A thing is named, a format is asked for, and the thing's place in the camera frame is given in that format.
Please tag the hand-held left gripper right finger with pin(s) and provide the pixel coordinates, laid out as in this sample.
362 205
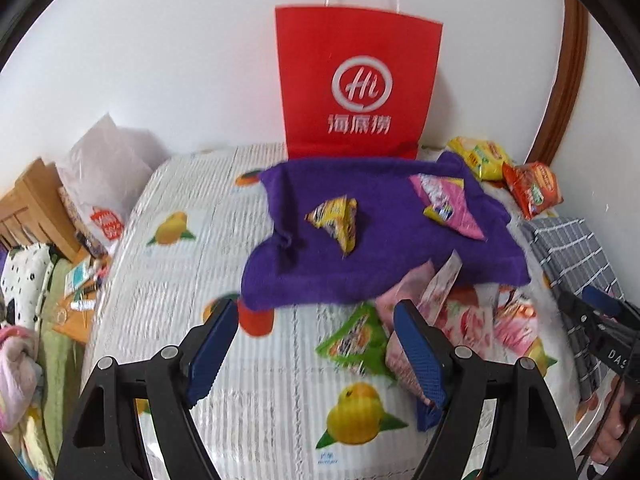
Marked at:
417 355

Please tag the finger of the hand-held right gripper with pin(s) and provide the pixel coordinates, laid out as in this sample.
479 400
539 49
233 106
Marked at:
602 302
580 312

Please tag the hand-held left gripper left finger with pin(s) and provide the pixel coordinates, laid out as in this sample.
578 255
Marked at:
215 350

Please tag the pale pink snack packet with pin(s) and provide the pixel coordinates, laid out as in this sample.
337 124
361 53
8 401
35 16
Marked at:
400 365

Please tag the pink and white snack packet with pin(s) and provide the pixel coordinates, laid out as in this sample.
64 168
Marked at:
467 325

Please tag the red snack packet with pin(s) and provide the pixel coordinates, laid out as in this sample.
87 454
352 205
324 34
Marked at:
515 322

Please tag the green triangular snack packet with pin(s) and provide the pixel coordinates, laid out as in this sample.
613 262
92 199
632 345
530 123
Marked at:
350 342

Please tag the dark pink snack packet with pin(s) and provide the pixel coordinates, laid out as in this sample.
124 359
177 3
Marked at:
405 285

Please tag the long pink strip packet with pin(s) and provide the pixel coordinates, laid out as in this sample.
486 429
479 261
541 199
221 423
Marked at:
442 280

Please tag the person's right hand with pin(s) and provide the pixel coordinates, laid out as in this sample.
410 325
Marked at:
612 440

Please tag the grey checked cloth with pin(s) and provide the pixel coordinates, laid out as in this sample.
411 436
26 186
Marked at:
565 245

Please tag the fruit print tablecloth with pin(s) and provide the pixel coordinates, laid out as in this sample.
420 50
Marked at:
165 285

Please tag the purple towel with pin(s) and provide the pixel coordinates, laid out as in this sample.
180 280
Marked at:
380 255

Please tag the orange snack bag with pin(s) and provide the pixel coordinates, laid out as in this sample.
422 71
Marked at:
532 190

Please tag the wooden nightstand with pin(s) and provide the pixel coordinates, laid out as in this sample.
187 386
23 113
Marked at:
75 325

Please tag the small yellow snack packet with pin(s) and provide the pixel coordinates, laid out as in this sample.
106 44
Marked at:
440 212

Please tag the pink printed snack packet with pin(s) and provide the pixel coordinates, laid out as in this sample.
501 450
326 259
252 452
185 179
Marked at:
465 215

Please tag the teal and white box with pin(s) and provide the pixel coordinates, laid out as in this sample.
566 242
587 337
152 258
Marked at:
78 277

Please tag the green blanket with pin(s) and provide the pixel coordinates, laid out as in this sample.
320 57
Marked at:
60 360

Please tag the yellow triangular snack packet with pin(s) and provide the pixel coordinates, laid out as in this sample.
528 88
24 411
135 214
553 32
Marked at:
335 215

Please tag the yellow chips bag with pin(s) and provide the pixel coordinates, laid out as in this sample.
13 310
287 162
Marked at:
480 155

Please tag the pink cloth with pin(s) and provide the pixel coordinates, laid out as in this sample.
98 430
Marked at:
17 375

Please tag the white spotted cloth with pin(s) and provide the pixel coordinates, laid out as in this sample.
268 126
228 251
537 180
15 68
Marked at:
25 280

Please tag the white plastic bag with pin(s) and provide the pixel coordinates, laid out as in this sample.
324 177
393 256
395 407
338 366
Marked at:
110 170

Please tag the red paper bag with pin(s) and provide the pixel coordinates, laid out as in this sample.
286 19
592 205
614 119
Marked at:
350 50

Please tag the brown wooden door frame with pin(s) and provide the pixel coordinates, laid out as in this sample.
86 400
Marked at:
565 85

